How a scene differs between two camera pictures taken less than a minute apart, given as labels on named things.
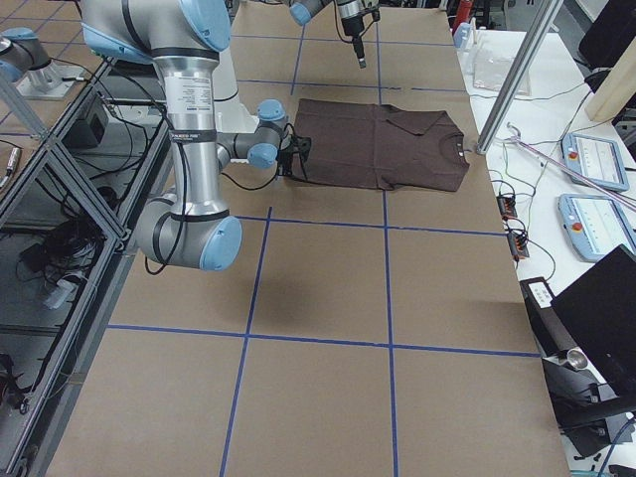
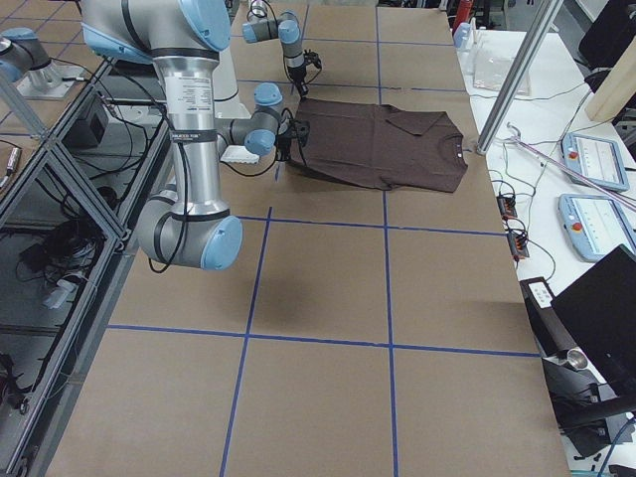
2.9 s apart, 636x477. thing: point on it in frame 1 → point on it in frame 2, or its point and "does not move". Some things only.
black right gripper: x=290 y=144 → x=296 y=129
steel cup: x=575 y=357 does not move
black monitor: x=599 y=309 does not move
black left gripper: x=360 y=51 → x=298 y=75
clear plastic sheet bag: x=491 y=69 does not move
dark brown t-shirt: x=379 y=146 does not move
